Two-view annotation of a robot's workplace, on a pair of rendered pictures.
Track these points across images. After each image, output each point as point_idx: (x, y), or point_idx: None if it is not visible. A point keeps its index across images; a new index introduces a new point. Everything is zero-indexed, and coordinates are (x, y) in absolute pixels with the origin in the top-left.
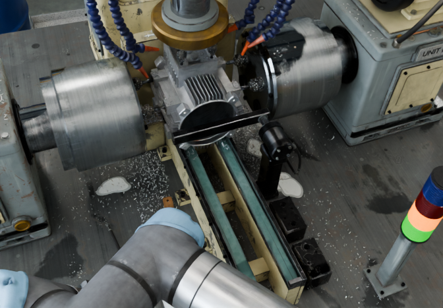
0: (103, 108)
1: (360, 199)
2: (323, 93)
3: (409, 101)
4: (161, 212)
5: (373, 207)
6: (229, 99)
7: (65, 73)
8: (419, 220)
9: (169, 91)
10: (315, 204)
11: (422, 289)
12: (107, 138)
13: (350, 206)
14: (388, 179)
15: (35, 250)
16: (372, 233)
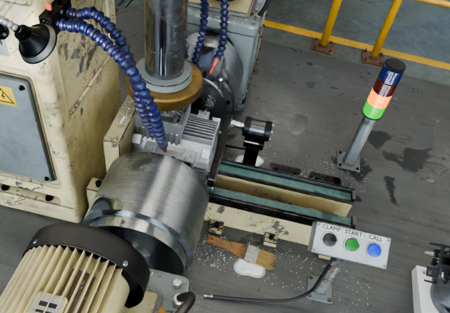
0: (185, 196)
1: (286, 134)
2: (242, 79)
3: (256, 57)
4: None
5: (296, 133)
6: (218, 122)
7: (126, 198)
8: (385, 102)
9: (173, 152)
10: (274, 157)
11: (363, 151)
12: (199, 218)
13: (288, 142)
14: (280, 112)
15: None
16: (314, 146)
